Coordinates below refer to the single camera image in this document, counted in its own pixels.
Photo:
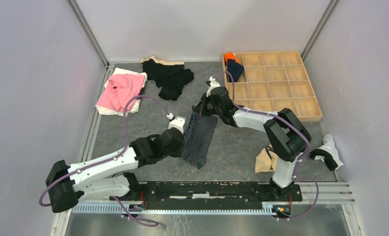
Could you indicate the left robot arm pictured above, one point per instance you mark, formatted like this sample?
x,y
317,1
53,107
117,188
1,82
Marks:
x,y
106,176

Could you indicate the pink garment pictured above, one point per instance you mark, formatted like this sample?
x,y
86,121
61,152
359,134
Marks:
x,y
122,91

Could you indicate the wooden compartment tray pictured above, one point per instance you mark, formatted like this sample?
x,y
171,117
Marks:
x,y
273,80

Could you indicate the navy rolled garment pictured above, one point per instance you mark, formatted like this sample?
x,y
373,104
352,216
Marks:
x,y
235,69

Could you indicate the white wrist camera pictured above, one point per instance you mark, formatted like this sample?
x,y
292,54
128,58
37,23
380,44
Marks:
x,y
212,84
176,122

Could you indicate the beige garment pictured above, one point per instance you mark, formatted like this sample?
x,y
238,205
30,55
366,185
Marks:
x,y
266,160

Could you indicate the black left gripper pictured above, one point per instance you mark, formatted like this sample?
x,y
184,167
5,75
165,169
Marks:
x,y
177,153

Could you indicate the navy striped boxer underwear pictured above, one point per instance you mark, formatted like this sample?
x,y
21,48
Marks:
x,y
197,138

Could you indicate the black underwear pile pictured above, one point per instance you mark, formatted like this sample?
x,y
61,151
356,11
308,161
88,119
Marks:
x,y
170,78

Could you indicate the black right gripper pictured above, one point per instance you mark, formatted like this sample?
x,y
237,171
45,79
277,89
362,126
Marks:
x,y
200,109

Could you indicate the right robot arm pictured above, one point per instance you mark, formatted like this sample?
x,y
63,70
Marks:
x,y
288,137

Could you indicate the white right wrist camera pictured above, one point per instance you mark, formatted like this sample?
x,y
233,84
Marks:
x,y
212,84

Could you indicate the orange rolled garment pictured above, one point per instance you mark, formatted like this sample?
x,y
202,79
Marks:
x,y
229,56

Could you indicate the white black garment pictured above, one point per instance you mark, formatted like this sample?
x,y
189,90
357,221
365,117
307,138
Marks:
x,y
328,153

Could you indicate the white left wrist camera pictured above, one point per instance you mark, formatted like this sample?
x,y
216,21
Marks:
x,y
176,122

